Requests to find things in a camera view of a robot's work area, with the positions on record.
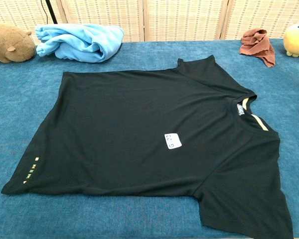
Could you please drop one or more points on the brown capybara plush toy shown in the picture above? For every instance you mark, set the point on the brown capybara plush toy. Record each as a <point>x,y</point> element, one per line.
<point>7,42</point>

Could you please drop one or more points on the white paper label sticker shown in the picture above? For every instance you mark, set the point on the white paper label sticker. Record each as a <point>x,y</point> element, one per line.
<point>173,141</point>

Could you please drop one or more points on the black T-shirt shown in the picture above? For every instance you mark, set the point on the black T-shirt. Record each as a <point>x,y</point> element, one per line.
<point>139,124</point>

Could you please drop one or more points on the black tripod pole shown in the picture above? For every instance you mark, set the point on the black tripod pole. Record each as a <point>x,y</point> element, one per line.
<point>51,11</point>

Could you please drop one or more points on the yellow plush toy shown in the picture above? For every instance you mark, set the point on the yellow plush toy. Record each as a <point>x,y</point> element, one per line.
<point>297,39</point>

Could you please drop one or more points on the rust brown cloth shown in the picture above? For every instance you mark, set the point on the rust brown cloth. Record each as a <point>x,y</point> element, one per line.
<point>254,42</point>

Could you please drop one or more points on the light blue towel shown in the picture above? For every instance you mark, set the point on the light blue towel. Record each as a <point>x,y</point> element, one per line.
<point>77,42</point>

